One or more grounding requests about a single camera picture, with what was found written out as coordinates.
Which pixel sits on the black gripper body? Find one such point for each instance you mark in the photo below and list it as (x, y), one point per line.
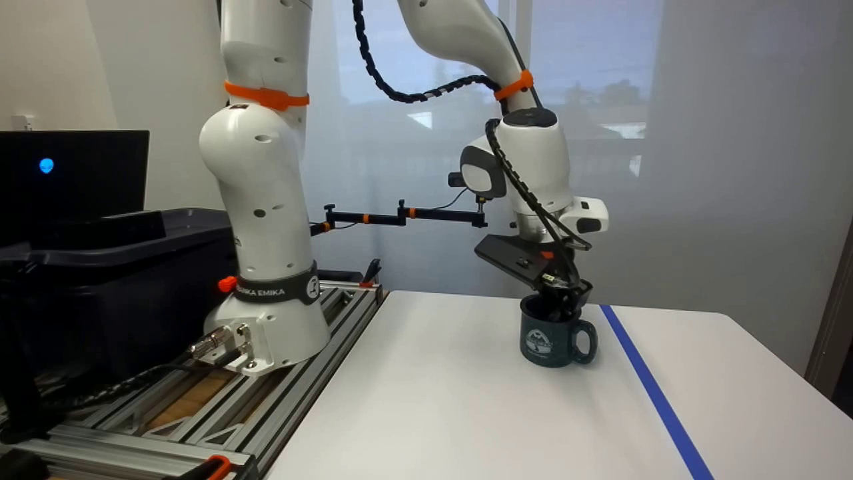
(546, 267)

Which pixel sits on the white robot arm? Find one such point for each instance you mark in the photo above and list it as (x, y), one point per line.
(272, 314)

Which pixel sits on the dark green enamel mug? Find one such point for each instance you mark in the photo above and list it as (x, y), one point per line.
(550, 334)

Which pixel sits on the blue tape strip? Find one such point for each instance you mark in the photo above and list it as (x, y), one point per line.
(684, 443)

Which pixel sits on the dark plastic storage bin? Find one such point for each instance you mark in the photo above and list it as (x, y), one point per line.
(113, 299)

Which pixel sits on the black computer monitor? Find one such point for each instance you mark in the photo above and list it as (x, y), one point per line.
(66, 174)

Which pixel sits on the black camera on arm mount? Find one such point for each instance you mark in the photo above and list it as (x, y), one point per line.
(457, 179)

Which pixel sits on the aluminium extrusion base frame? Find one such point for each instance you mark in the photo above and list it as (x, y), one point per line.
(196, 411)

